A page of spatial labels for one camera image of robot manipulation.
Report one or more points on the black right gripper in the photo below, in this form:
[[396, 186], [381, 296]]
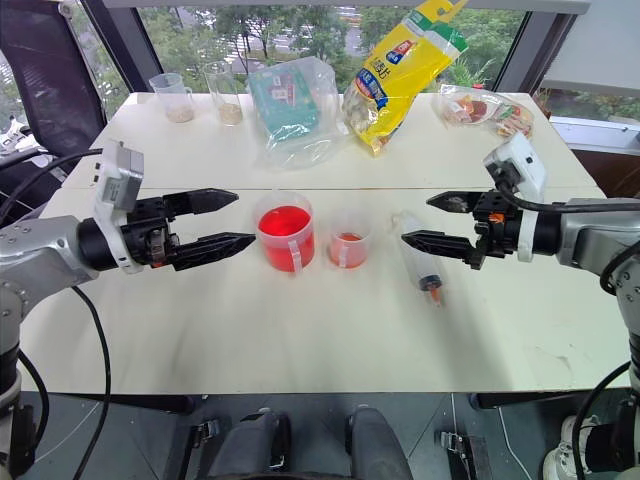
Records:
[[500, 225]]

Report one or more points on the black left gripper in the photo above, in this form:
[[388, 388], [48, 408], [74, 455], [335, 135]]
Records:
[[147, 235]]

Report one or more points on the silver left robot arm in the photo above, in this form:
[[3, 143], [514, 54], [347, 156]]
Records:
[[45, 245]]

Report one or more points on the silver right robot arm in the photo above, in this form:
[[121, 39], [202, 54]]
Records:
[[590, 235]]

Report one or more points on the clear plastic syringe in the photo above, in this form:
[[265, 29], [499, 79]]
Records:
[[425, 265]]

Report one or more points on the large cup of red liquid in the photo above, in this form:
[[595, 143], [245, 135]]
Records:
[[285, 235]]

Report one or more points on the small cup of orange liquid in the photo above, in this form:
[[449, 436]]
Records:
[[349, 247]]

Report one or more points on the measuring cup with grains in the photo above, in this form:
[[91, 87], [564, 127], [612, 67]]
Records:
[[176, 100]]

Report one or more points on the clear bag of candies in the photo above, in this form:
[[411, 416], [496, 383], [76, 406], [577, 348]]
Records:
[[480, 110]]

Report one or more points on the clear plastic bag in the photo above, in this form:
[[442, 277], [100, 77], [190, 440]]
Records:
[[305, 150]]

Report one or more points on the tall glass with grains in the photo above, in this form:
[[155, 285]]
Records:
[[227, 100]]

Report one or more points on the green box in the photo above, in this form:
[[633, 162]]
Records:
[[285, 105]]

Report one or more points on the yellow snack bag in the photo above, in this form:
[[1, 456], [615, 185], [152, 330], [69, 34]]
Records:
[[405, 75]]

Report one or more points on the black mesh office chair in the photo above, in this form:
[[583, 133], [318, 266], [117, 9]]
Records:
[[55, 75]]

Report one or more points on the dark rounded shape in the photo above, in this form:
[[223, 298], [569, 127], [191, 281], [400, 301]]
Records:
[[375, 445], [250, 445]]

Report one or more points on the white shoe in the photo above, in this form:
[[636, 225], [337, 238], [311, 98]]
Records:
[[565, 450]]

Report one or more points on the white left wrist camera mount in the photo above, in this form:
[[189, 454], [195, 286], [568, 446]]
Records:
[[118, 180]]

